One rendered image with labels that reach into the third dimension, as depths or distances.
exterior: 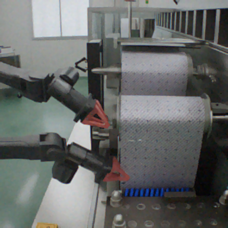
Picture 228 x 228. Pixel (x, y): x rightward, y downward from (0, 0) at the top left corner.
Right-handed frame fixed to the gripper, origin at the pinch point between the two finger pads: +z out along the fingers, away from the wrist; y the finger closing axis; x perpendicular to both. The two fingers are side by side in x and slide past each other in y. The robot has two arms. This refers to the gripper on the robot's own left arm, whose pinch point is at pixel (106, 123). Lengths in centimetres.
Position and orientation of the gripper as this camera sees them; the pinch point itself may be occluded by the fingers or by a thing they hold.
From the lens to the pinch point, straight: 74.3
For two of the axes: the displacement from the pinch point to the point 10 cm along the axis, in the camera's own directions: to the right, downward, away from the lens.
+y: -0.1, 4.0, -9.2
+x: 6.3, -7.1, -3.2
